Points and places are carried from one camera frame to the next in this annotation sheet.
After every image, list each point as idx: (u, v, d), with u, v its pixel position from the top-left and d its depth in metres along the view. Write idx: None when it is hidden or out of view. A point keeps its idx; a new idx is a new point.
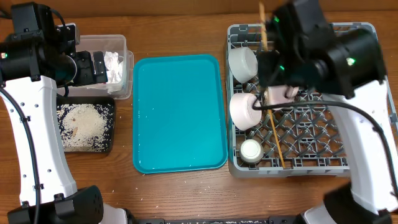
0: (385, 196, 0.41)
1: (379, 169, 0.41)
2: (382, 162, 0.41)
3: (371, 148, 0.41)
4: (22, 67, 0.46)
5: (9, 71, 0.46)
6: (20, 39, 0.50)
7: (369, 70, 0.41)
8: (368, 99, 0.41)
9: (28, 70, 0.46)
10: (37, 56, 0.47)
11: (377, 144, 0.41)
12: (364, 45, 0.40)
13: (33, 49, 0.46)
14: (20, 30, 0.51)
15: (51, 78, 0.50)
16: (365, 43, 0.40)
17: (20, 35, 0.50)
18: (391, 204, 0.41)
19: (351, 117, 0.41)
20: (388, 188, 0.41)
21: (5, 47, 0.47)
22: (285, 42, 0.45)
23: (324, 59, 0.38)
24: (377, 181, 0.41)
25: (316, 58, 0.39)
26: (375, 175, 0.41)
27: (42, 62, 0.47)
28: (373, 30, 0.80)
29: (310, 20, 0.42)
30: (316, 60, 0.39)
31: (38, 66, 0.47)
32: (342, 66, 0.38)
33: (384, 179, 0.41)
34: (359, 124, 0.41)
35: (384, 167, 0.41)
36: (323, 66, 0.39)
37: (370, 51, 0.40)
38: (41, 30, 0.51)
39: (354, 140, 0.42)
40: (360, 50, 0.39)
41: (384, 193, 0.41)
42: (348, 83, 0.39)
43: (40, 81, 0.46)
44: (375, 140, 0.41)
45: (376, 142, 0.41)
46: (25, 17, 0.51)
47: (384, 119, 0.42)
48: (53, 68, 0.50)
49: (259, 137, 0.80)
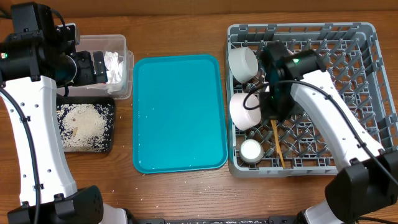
0: (352, 149, 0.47)
1: (339, 129, 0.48)
2: (339, 123, 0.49)
3: (326, 111, 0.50)
4: (22, 67, 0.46)
5: (9, 71, 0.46)
6: (20, 39, 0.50)
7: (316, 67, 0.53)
8: (316, 79, 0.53)
9: (28, 70, 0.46)
10: (38, 56, 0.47)
11: (331, 107, 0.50)
12: (311, 57, 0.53)
13: (34, 49, 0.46)
14: (20, 30, 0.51)
15: (51, 78, 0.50)
16: (311, 56, 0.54)
17: (20, 35, 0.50)
18: (360, 155, 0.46)
19: (306, 92, 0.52)
20: (354, 142, 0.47)
21: (5, 47, 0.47)
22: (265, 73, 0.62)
23: (282, 68, 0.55)
24: (341, 139, 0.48)
25: (275, 66, 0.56)
26: (339, 134, 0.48)
27: (42, 63, 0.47)
28: (373, 30, 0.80)
29: (279, 51, 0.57)
30: (277, 68, 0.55)
31: (38, 67, 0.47)
32: (293, 68, 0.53)
33: (346, 136, 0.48)
34: (313, 96, 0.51)
35: (342, 125, 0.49)
36: (282, 72, 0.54)
37: (315, 60, 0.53)
38: (41, 30, 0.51)
39: (314, 109, 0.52)
40: (308, 59, 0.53)
41: (351, 148, 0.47)
42: (299, 74, 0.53)
43: (40, 81, 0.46)
44: (328, 105, 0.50)
45: (329, 107, 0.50)
46: (25, 17, 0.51)
47: (334, 90, 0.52)
48: (53, 68, 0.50)
49: (259, 137, 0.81)
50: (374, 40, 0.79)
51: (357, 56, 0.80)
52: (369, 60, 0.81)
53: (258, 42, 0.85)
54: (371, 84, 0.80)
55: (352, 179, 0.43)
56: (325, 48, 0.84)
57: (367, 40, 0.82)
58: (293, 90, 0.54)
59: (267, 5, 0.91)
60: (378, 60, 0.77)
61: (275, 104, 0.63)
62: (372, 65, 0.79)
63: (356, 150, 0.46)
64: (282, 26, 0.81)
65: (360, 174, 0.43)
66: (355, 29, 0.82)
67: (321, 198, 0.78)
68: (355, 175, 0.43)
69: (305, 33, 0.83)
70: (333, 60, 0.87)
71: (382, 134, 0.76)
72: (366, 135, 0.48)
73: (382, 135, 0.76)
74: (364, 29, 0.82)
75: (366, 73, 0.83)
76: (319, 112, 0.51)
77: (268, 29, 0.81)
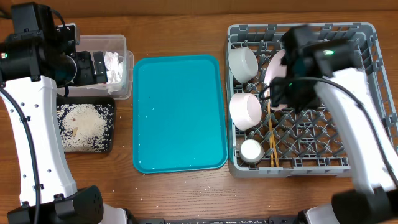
0: (379, 171, 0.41)
1: (367, 144, 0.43)
2: (367, 136, 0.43)
3: (357, 122, 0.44)
4: (22, 67, 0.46)
5: (9, 71, 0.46)
6: (20, 39, 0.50)
7: (347, 63, 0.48)
8: (345, 79, 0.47)
9: (28, 70, 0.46)
10: (38, 56, 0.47)
11: (361, 118, 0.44)
12: (344, 47, 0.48)
13: (34, 50, 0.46)
14: (20, 30, 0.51)
15: (51, 78, 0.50)
16: (344, 48, 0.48)
17: (20, 35, 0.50)
18: (385, 180, 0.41)
19: (333, 93, 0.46)
20: (380, 163, 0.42)
21: (5, 47, 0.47)
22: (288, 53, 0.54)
23: (310, 56, 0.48)
24: (369, 156, 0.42)
25: (301, 53, 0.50)
26: (367, 152, 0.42)
27: (42, 63, 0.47)
28: (373, 30, 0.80)
29: (305, 37, 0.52)
30: (305, 56, 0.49)
31: (38, 67, 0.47)
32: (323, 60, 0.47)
33: (374, 154, 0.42)
34: (341, 99, 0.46)
35: (371, 140, 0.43)
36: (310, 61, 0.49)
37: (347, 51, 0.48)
38: (41, 30, 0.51)
39: (344, 120, 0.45)
40: (339, 48, 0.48)
41: (377, 170, 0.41)
42: (329, 69, 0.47)
43: (40, 81, 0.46)
44: (358, 114, 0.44)
45: (360, 116, 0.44)
46: (25, 17, 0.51)
47: (366, 98, 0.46)
48: (53, 68, 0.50)
49: (259, 137, 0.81)
50: (374, 40, 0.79)
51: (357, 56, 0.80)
52: (369, 60, 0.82)
53: (258, 42, 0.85)
54: (371, 84, 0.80)
55: (372, 206, 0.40)
56: None
57: (368, 40, 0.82)
58: (318, 90, 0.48)
59: (267, 5, 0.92)
60: (378, 60, 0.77)
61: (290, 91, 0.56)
62: (373, 65, 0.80)
63: (383, 173, 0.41)
64: (281, 26, 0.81)
65: (379, 203, 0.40)
66: (355, 29, 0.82)
67: (321, 198, 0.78)
68: (375, 203, 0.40)
69: None
70: None
71: None
72: (394, 154, 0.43)
73: None
74: (364, 29, 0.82)
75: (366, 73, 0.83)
76: (347, 123, 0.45)
77: (268, 29, 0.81)
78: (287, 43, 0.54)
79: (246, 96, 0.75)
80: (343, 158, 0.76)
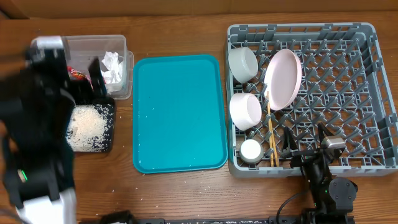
0: None
1: None
2: None
3: None
4: (40, 187, 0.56)
5: (27, 193, 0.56)
6: (33, 182, 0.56)
7: None
8: None
9: (47, 190, 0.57)
10: (56, 171, 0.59)
11: None
12: None
13: (53, 168, 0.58)
14: (26, 162, 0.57)
15: (66, 188, 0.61)
16: None
17: (30, 183, 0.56)
18: None
19: None
20: None
21: (22, 167, 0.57)
22: (323, 191, 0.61)
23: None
24: None
25: (324, 193, 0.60)
26: None
27: (60, 177, 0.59)
28: (373, 30, 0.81)
29: (335, 213, 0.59)
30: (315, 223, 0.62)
31: (57, 187, 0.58)
32: None
33: None
34: None
35: None
36: None
37: None
38: (51, 173, 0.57)
39: None
40: None
41: None
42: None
43: (60, 202, 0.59)
44: None
45: None
46: (15, 126, 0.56)
47: None
48: (67, 181, 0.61)
49: (259, 137, 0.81)
50: (374, 40, 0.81)
51: (357, 56, 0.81)
52: (369, 60, 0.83)
53: (258, 42, 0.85)
54: (371, 84, 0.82)
55: None
56: (325, 48, 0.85)
57: (368, 40, 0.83)
58: None
59: (268, 5, 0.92)
60: (378, 60, 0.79)
61: (313, 172, 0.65)
62: (373, 65, 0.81)
63: None
64: (282, 26, 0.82)
65: None
66: (355, 29, 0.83)
67: None
68: None
69: (305, 34, 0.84)
70: (333, 60, 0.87)
71: (382, 133, 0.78)
72: None
73: (382, 135, 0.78)
74: (365, 29, 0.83)
75: (365, 73, 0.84)
76: None
77: (268, 29, 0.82)
78: (327, 199, 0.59)
79: (246, 96, 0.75)
80: (343, 158, 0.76)
